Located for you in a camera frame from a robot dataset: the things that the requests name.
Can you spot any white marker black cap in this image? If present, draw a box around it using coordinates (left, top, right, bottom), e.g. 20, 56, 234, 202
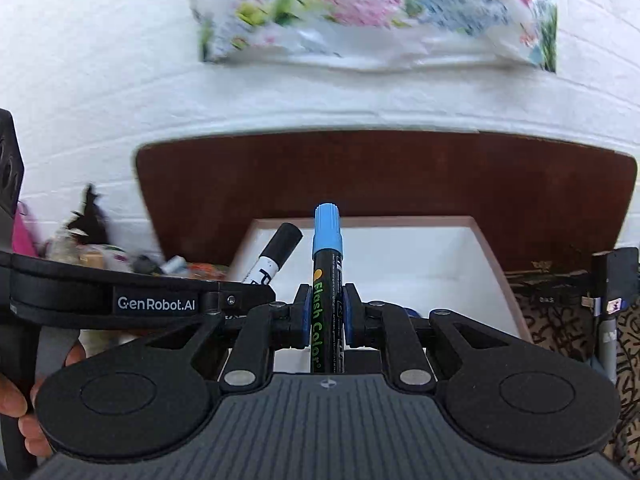
240, 222, 304, 286

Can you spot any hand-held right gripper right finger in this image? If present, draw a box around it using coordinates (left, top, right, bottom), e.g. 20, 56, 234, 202
344, 283, 512, 394

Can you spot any pink thermos bottle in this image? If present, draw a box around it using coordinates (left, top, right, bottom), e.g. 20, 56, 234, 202
12, 205, 40, 258

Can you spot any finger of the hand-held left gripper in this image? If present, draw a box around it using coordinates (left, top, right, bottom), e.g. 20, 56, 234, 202
218, 282, 277, 318

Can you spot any brown cardboard box white inside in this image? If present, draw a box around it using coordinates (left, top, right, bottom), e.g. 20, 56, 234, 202
227, 215, 533, 376

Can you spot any person's left hand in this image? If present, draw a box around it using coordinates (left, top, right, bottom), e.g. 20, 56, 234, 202
0, 341, 87, 457

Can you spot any black liquid chalk marker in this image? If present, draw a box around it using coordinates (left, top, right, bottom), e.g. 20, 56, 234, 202
311, 203, 346, 376

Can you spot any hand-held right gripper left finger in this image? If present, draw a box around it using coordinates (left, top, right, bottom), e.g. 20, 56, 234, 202
144, 284, 313, 394

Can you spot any dark feather bundle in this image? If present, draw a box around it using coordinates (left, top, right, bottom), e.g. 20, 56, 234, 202
65, 184, 113, 246

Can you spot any floral plastic bag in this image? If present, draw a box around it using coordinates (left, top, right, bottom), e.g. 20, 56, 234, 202
189, 0, 558, 73

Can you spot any brown wooden table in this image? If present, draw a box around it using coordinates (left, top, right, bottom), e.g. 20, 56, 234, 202
135, 130, 638, 273

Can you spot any black tripod stand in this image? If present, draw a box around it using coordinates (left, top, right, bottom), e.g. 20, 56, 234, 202
570, 247, 640, 378

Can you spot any long clear snack packet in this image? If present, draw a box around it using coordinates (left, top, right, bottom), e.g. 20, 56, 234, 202
187, 262, 231, 281

